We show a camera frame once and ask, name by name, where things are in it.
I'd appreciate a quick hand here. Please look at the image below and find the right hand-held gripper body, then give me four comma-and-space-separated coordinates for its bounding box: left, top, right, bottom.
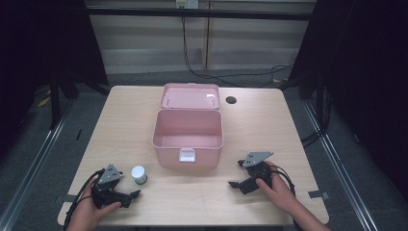
239, 151, 274, 195

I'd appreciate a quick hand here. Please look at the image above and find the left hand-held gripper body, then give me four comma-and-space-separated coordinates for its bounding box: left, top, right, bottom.
90, 164, 133, 210

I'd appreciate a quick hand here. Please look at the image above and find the small silver can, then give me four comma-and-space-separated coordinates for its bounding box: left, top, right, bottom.
130, 165, 148, 186

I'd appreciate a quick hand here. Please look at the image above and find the pink plastic storage box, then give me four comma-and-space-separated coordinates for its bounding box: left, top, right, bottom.
151, 82, 224, 171

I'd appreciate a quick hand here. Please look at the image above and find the person's right hand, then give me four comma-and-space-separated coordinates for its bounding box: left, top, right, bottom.
255, 160, 298, 212

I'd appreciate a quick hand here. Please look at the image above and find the person's left hand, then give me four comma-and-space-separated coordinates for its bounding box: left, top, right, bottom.
65, 177, 122, 231

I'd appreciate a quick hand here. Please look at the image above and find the grey tape strip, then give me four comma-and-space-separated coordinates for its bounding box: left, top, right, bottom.
308, 190, 331, 200
53, 193, 78, 204

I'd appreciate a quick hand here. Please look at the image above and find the black metal stand leg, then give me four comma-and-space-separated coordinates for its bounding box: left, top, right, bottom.
48, 72, 63, 130

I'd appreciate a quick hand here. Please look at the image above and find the yellow floor tape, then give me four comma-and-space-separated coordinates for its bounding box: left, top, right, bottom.
37, 95, 52, 109

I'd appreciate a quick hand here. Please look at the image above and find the black curtain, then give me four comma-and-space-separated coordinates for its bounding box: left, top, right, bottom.
287, 0, 408, 201
0, 0, 110, 162

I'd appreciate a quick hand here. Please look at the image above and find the black horizontal metal bar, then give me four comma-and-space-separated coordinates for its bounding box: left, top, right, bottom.
84, 7, 315, 22

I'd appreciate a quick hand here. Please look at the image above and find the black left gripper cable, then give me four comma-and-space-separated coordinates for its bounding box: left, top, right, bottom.
63, 168, 106, 231

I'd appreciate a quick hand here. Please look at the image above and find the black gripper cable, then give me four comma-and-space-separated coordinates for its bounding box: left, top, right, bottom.
63, 168, 106, 231
270, 166, 297, 197

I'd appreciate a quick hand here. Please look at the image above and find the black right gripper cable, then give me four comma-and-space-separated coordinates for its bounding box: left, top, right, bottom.
270, 166, 297, 197

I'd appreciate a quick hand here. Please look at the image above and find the metal floor rail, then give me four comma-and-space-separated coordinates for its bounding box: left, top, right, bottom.
0, 104, 79, 231
302, 99, 384, 231

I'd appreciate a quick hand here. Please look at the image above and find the black floor cable bundle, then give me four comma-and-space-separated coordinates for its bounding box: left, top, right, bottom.
300, 86, 333, 149

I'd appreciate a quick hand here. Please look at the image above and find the black wall socket cable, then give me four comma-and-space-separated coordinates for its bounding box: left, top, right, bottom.
181, 15, 294, 89

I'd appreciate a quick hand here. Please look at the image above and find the white wall socket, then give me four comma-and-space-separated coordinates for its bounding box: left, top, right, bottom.
175, 0, 200, 10

